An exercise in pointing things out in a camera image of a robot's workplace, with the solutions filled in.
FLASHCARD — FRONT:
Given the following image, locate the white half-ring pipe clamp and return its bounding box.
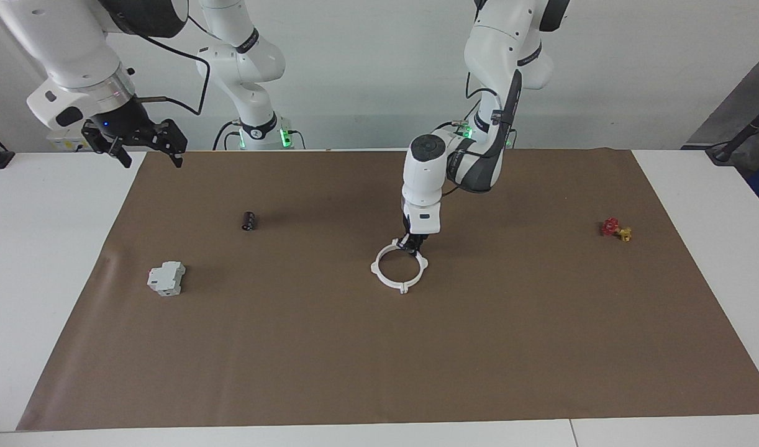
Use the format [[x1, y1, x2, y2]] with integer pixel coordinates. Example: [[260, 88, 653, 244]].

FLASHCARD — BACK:
[[371, 239, 407, 295], [394, 238, 430, 292]]

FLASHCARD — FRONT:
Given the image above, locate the brown table mat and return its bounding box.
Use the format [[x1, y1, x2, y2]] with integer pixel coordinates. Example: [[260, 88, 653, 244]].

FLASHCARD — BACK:
[[16, 148, 759, 432]]

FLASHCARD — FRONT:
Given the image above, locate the white circuit breaker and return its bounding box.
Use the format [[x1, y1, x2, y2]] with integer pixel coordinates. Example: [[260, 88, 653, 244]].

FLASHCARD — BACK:
[[147, 261, 186, 297]]

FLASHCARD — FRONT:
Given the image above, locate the black stand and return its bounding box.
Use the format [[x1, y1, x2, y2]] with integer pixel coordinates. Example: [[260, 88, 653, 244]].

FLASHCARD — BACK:
[[706, 102, 759, 165]]

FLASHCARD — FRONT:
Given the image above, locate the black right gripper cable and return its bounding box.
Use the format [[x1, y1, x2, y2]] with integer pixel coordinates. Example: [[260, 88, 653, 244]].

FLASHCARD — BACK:
[[122, 16, 212, 117]]

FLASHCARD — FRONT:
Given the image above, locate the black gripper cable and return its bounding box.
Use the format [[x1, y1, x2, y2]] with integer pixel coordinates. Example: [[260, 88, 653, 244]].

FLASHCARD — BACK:
[[440, 70, 524, 198], [122, 16, 212, 117]]

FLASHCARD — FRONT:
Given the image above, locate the white wall socket box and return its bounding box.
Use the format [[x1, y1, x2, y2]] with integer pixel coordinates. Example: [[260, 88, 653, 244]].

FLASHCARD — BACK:
[[47, 127, 91, 153]]

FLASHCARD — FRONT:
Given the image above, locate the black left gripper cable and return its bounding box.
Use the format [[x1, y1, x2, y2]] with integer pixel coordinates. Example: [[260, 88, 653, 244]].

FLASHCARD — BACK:
[[440, 70, 524, 198]]

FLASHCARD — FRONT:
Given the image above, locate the red-handled yellow valve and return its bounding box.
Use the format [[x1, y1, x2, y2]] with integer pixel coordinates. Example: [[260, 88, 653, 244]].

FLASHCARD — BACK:
[[600, 217, 633, 243]]

